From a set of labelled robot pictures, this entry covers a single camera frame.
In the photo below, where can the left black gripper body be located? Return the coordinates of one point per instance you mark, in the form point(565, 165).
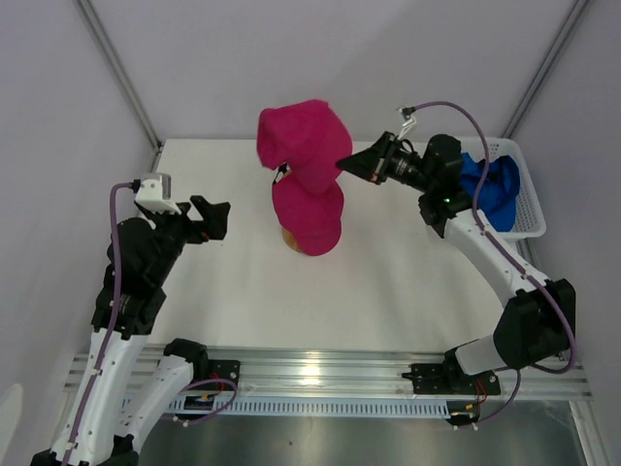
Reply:
point(176, 230)

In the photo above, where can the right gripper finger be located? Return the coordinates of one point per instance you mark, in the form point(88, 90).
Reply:
point(370, 175)
point(366, 158)

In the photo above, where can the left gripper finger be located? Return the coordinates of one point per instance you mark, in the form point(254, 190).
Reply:
point(201, 205)
point(215, 217)

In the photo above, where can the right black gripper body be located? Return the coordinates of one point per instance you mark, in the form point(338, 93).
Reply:
point(401, 165)

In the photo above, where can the pink cap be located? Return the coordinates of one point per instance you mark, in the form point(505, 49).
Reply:
point(323, 220)
point(309, 137)

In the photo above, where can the blue cap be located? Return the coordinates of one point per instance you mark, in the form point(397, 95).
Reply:
point(497, 198)

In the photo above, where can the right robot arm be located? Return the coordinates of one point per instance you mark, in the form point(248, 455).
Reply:
point(538, 318)

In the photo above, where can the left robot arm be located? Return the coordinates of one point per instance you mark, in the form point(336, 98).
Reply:
point(101, 428)

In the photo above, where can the wooden hat stand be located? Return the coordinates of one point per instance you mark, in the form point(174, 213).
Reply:
point(290, 202)

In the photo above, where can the white plastic basket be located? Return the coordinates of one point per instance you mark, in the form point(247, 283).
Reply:
point(529, 221)

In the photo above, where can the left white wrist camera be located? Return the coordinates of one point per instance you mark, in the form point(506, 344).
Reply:
point(154, 194)

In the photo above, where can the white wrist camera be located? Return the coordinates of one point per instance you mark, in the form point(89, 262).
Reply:
point(407, 114)
point(154, 194)

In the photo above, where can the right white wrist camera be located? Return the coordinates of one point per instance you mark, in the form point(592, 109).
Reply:
point(407, 114)

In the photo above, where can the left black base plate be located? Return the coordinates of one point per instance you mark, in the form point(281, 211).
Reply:
point(225, 369)

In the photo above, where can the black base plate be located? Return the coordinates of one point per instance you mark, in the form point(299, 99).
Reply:
point(225, 369)
point(446, 379)

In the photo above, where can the white slotted cable duct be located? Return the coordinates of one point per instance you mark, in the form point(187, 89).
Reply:
point(191, 406)

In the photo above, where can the aluminium mounting rail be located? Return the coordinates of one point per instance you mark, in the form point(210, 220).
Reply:
point(346, 374)

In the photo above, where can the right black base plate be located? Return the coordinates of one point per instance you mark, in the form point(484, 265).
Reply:
point(446, 379)

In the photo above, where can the left frame post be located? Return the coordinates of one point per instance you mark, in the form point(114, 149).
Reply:
point(103, 42)

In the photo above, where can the frame post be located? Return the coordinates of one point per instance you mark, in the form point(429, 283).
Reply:
point(103, 42)
point(569, 26)

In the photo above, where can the right frame post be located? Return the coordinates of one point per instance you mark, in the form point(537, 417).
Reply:
point(569, 26)

